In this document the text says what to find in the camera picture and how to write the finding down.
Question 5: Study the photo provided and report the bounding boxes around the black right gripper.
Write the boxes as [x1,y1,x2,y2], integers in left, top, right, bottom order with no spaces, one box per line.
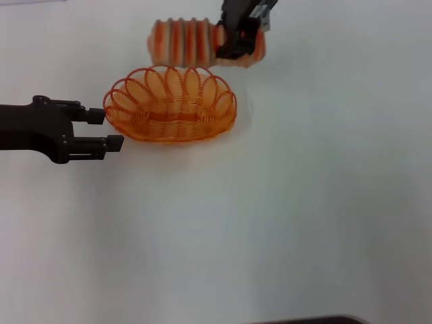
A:
[215,0,265,61]

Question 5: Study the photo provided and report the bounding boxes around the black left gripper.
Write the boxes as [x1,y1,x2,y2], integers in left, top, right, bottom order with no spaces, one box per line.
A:
[0,95,125,165]

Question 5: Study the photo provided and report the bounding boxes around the striped orange bread loaf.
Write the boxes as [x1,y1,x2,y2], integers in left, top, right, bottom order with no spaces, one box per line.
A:
[146,16,268,70]

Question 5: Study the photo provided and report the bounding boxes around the orange woven wire basket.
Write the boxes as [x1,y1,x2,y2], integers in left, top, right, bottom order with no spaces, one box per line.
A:
[103,65,238,144]

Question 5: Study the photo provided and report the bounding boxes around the dark rounded robot base edge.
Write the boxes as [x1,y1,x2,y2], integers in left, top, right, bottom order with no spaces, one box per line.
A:
[259,314,368,324]

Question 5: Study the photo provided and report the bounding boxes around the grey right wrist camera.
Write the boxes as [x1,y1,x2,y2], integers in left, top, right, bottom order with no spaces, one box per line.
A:
[250,0,280,34]

